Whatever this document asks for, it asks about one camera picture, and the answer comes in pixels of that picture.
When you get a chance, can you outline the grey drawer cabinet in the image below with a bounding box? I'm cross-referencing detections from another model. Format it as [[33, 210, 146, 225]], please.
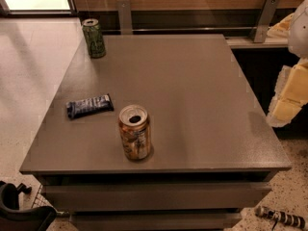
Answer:
[[20, 35, 291, 231]]

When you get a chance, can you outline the right metal wall bracket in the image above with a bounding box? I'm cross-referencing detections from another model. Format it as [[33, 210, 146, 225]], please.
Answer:
[[250, 0, 280, 43]]

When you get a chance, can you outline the metal wall bracket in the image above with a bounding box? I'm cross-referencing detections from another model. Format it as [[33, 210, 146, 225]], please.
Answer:
[[116, 0, 133, 35], [250, 0, 280, 43]]

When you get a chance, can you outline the orange soda can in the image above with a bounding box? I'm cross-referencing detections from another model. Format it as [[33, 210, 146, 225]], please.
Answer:
[[118, 105, 151, 160]]

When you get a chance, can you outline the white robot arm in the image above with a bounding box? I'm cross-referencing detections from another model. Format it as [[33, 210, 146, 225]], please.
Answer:
[[267, 0, 308, 127]]

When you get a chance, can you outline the black office chair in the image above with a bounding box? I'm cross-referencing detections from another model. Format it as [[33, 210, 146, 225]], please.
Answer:
[[0, 182, 57, 231]]

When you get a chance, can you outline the green soda can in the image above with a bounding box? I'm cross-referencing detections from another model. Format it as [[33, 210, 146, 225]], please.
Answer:
[[82, 18, 106, 58]]

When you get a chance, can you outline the wire mesh basket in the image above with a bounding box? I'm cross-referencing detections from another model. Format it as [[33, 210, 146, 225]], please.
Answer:
[[32, 186, 51, 208]]

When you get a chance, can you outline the left metal wall bracket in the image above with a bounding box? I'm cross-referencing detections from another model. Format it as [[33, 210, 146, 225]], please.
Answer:
[[116, 0, 133, 35]]

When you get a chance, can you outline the dark blue snack bar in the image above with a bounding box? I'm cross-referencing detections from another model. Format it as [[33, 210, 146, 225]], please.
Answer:
[[66, 94, 114, 119]]

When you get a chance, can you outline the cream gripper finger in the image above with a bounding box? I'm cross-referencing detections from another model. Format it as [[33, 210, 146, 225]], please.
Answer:
[[267, 13, 294, 39], [267, 59, 308, 127]]

